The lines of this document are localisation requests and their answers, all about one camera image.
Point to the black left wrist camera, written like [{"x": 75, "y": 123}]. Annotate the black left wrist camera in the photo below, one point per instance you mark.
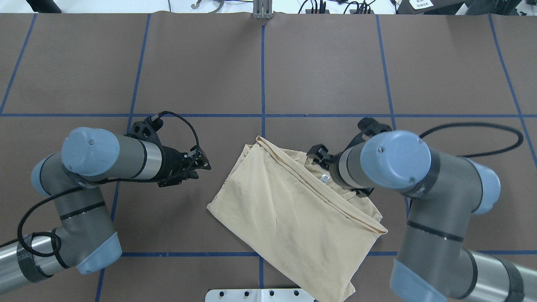
[{"x": 146, "y": 130}]

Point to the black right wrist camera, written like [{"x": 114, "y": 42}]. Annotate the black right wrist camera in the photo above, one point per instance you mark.
[{"x": 368, "y": 127}]

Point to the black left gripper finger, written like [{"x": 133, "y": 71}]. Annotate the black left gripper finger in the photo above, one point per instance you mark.
[{"x": 197, "y": 159}]

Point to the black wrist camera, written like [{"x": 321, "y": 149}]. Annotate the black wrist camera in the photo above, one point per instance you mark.
[
  {"x": 146, "y": 130},
  {"x": 368, "y": 127}
]

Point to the cream long-sleeve printed shirt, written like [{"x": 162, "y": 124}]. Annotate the cream long-sleeve printed shirt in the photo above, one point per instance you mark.
[{"x": 295, "y": 216}]

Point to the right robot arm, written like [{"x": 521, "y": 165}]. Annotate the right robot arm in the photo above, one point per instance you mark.
[{"x": 432, "y": 264}]

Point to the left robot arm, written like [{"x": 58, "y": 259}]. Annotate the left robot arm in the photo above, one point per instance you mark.
[{"x": 87, "y": 239}]

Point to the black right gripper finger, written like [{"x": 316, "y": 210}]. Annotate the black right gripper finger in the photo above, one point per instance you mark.
[{"x": 320, "y": 156}]

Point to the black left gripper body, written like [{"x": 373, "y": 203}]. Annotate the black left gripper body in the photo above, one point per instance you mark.
[{"x": 170, "y": 161}]

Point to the reacher grabber stick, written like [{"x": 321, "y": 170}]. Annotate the reacher grabber stick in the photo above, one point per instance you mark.
[{"x": 207, "y": 6}]

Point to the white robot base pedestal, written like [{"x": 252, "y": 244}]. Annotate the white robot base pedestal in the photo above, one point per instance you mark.
[{"x": 259, "y": 295}]

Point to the aluminium frame post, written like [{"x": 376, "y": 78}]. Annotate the aluminium frame post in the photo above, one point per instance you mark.
[{"x": 262, "y": 9}]

